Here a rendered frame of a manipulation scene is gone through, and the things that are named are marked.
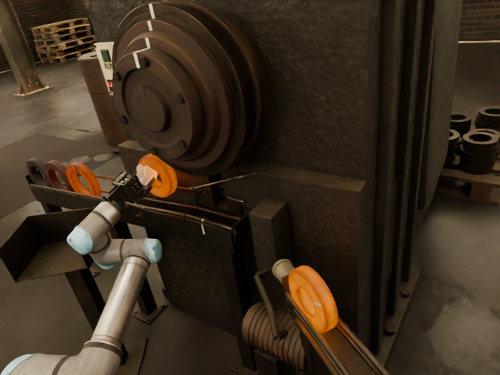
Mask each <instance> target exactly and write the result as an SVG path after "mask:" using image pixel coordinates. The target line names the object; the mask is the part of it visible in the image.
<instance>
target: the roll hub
mask: <svg viewBox="0 0 500 375"><path fill-rule="evenodd" d="M133 54H136V55H137V58H138V63H139V58H140V57H145V58H146V59H147V61H148V65H147V67H146V68H142V67H141V65H140V64H139V65H140V68H137V65H136V62H135V58H134V55H133ZM114 72H118V73H119V75H120V76H121V80H120V81H115V80H114V78H112V92H113V97H114V101H115V105H116V108H117V111H118V114H119V115H120V116H122V115H124V116H126V118H127V124H124V126H125V127H126V129H127V130H128V132H129V133H130V135H131V136H132V137H133V138H134V139H135V140H136V141H137V142H138V143H139V144H140V145H141V146H142V147H143V148H144V149H145V150H146V151H148V152H149V153H150V148H151V147H155V148H156V149H157V150H158V154H157V156H158V157H160V158H165V159H174V158H178V157H180V156H182V155H184V154H185V153H187V152H188V151H190V150H192V149H193V148H194V147H195V146H196V145H197V144H198V143H199V141H200V139H201V137H202V134H203V131H204V125H205V116H204V109H203V105H202V101H201V98H200V96H199V92H198V90H197V88H196V86H195V84H194V82H193V81H192V79H191V77H190V75H189V74H188V73H187V72H186V71H185V69H184V68H183V67H182V66H181V65H180V64H179V63H178V62H177V61H176V60H175V59H174V58H172V57H171V56H170V55H169V54H166V53H164V52H163V51H160V50H157V49H153V48H149V49H147V50H143V51H139V52H137V53H134V52H132V53H130V54H126V55H124V56H123V57H121V58H120V59H119V61H118V63H117V64H116V66H115V69H114ZM175 94H181V95H182V97H183V98H184V101H183V103H182V104H178V103H177V102H176V101H175V100H174V97H175ZM179 140H184V141H185V143H186V148H185V149H180V147H179V145H178V141H179Z"/></svg>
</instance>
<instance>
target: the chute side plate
mask: <svg viewBox="0 0 500 375"><path fill-rule="evenodd" d="M30 189H31V191H32V193H33V194H34V196H35V198H36V200H37V201H38V202H40V201H39V198H38V197H40V198H42V199H44V200H45V202H46V203H47V204H51V205H56V206H60V207H63V208H68V209H71V210H78V209H84V208H95V207H97V206H98V205H99V204H100V203H101V202H102V200H98V199H91V198H87V197H83V196H76V195H72V194H68V193H61V192H57V191H53V190H46V189H42V188H38V187H32V186H30ZM148 211H149V212H150V215H149V218H148V219H145V218H144V219H142V218H141V219H140V218H138V217H137V216H136V215H134V214H131V213H128V212H126V211H124V214H123V215H122V216H121V218H120V219H119V220H118V221H120V222H125V223H129V224H133V225H138V226H141V227H145V228H150V229H153V230H157V231H162V232H165V233H168V234H175V235H178V236H181V237H186V238H190V239H192V240H196V241H199V242H201V243H205V244H208V245H210V246H213V247H216V246H215V242H214V241H215V240H216V241H219V242H221V243H225V244H228V245H229V248H230V252H231V253H235V250H234V243H233V239H232V235H231V231H228V230H225V229H222V228H218V227H215V226H212V225H208V224H205V223H203V222H198V221H196V220H192V219H188V218H184V217H179V216H175V215H172V214H165V213H161V212H157V211H150V210H148ZM201 224H202V225H203V228H204V232H205V234H203V231H202V226H201Z"/></svg>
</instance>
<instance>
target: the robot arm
mask: <svg viewBox="0 0 500 375"><path fill-rule="evenodd" d="M136 170H137V174H135V175H134V176H132V175H129V174H128V172H122V171H121V172H120V173H119V174H118V175H117V176H116V177H115V178H114V179H113V180H112V181H111V183H112V185H113V186H114V187H113V188H112V189H111V190H110V191H109V192H108V193H103V194H102V195H101V197H102V199H103V201H102V202H101V203H100V204H99V205H98V206H97V207H96V208H95V209H94V210H93V211H92V212H91V213H90V214H89V215H88V216H87V217H86V218H85V219H84V220H83V221H82V222H81V223H80V224H79V225H78V226H76V227H75V228H74V230H73V231H72V232H71V233H70V234H69V235H68V237H67V242H68V244H69V245H70V246H71V247H72V248H73V249H74V250H76V251H77V252H79V253H81V254H88V253H89V254H90V256H91V257H92V258H93V260H94V262H95V263H96V264H97V265H99V266H100V267H101V268H103V269H111V268H112V267H115V266H117V265H118V264H119V263H122V267H121V270H120V271H119V273H118V276H117V278H116V281H115V284H114V286H113V287H112V291H111V293H110V295H109V298H108V300H107V302H106V305H105V307H104V309H103V312H102V314H101V317H100V319H99V322H98V323H97V326H96V328H95V331H94V334H93V336H92V339H91V340H90V341H88V342H86V343H85V344H84V346H83V349H82V351H81V352H80V353H79V354H78V355H76V356H67V355H46V354H44V353H35V354H28V355H23V356H20V357H18V358H16V359H14V360H13V361H12V362H11V363H10V364H9V365H8V366H7V367H6V368H5V369H4V370H3V371H2V373H1V375H115V372H116V371H117V369H118V366H119V364H120V362H121V358H122V356H123V351H122V350H121V345H122V343H123V340H124V337H125V335H126V331H127V328H128V326H129V323H130V320H131V317H132V314H133V311H134V309H135V305H136V303H137V300H138V296H139V294H140V291H141V288H142V286H143V283H144V279H145V277H146V274H147V271H148V269H149V266H150V264H153V263H157V262H159V261H160V259H161V255H162V247H161V243H160V241H159V240H157V239H147V238H145V239H110V237H109V235H108V234H107V232H108V231H109V230H110V229H111V228H112V227H113V226H114V225H115V223H116V222H117V221H118V220H119V219H120V218H121V216H122V215H123V214H124V211H126V212H128V213H131V214H134V215H136V216H137V217H138V218H140V219H141V218H142V219H144V218H145V219H148V218H149V215H150V212H149V211H148V210H147V209H145V208H140V207H139V208H138V207H136V206H134V205H131V204H128V203H125V202H129V203H132V204H133V203H134V202H137V201H139V200H141V199H142V198H143V197H144V196H146V195H147V194H148V193H149V192H150V191H151V190H152V188H153V186H154V184H155V183H156V178H157V175H158V173H157V172H156V171H155V170H154V169H151V168H150V167H149V166H146V167H144V166H143V165H141V164H139V165H138V166H137V167H136ZM119 175H120V176H119ZM118 176H119V177H118ZM117 177H118V178H117ZM116 178H117V179H116ZM115 179H116V180H115ZM142 185H143V187H142Z"/></svg>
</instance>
